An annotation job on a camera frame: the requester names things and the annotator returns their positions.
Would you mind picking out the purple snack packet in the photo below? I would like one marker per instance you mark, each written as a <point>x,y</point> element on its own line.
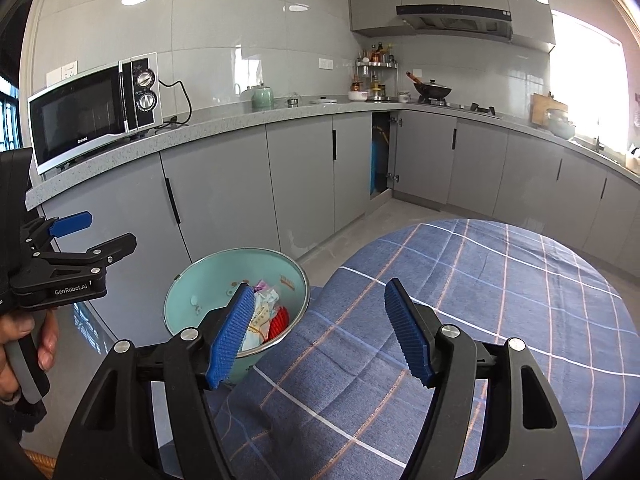
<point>260,288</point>

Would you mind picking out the metal sink faucet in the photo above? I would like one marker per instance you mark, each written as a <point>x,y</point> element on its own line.
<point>598,144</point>

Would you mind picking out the black wok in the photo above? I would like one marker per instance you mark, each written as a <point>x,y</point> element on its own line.
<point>434,90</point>

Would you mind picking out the person's left hand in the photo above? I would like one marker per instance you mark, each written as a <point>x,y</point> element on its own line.
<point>48,340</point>

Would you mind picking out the white wall socket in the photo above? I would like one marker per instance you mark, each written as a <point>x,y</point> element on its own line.
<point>62,72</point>

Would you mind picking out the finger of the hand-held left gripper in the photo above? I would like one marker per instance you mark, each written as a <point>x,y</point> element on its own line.
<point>72,223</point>
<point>117,247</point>

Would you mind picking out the white bowl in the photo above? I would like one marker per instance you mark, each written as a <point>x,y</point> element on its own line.
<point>357,96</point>

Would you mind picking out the white yellow food packet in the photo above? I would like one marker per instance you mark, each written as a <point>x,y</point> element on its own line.
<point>255,330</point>

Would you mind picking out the teal cartoon print waste bin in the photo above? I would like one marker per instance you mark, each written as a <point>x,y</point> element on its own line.
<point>200,290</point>

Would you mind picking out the white wall switch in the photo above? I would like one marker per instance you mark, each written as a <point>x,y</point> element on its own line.
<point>325,63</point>

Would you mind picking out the teal ceramic jar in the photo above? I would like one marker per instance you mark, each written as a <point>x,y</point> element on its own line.
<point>262,97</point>

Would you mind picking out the person's left forearm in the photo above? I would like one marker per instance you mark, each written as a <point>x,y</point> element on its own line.
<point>22,417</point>

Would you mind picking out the blue plaid tablecloth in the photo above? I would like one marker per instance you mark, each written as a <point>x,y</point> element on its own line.
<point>475,310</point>

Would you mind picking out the dark barred window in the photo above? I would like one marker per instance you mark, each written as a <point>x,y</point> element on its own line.
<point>9,115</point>

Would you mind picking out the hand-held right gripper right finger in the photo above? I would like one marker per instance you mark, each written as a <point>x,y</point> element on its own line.
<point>407,335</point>

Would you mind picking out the silver black microwave oven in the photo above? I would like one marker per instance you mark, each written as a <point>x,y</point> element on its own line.
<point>85,110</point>

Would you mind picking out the hanging dish cloths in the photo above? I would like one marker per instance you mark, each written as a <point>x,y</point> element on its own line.
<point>636,110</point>

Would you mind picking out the brown wicker chair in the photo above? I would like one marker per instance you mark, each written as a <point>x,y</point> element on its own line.
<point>42,466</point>

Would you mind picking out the small metal container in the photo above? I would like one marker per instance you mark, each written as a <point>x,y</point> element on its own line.
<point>293,102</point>

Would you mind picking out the flat white kitchen scale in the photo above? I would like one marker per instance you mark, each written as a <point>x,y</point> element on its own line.
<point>323,101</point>

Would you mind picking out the bright kitchen window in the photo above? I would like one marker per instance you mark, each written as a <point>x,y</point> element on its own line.
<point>590,80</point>

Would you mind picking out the grey kitchen counter cabinets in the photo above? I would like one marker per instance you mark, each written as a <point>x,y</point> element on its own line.
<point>225,190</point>

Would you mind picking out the wooden cutting board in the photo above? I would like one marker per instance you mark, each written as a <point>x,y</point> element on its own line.
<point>539,110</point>

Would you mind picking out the metal corner spice rack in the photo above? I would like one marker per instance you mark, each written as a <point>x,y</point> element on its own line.
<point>376,70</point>

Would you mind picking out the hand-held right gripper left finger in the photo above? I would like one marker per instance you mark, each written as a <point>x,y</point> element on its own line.
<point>232,340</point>

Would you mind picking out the black range hood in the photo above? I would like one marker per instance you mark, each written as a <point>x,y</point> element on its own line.
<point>450,15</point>

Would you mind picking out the blue gas cylinder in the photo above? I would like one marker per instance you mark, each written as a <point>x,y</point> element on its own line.
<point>378,160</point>

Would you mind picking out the gas stove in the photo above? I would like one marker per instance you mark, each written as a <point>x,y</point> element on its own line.
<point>470,107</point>

